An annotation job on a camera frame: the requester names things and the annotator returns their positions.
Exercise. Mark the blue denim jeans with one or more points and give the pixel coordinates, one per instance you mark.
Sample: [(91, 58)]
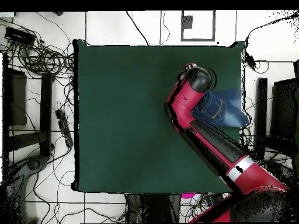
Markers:
[(222, 109)]

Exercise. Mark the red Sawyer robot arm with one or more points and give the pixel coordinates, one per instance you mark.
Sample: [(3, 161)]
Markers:
[(210, 142)]

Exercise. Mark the black flat device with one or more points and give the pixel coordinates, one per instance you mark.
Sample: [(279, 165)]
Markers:
[(212, 199)]

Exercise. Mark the dark grey square plate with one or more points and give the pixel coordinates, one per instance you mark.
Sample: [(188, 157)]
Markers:
[(187, 22)]

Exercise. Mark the black upright bar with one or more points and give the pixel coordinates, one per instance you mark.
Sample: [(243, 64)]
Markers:
[(261, 116)]

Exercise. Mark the dark green table cloth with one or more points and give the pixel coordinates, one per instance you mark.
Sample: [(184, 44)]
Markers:
[(116, 116)]

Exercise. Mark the black chair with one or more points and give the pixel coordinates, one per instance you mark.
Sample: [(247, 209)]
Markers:
[(283, 107)]

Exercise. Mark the pink round object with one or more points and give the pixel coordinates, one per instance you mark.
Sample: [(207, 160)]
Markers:
[(188, 195)]

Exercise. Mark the black power strip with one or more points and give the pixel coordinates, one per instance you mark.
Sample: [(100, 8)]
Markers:
[(64, 127)]

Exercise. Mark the black electronics box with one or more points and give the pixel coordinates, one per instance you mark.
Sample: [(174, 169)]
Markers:
[(19, 36)]

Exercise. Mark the grey wheeled base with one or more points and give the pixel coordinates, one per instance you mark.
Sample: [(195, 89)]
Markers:
[(33, 164)]

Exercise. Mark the black metal frame stand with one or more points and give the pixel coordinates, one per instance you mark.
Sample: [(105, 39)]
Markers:
[(45, 105)]

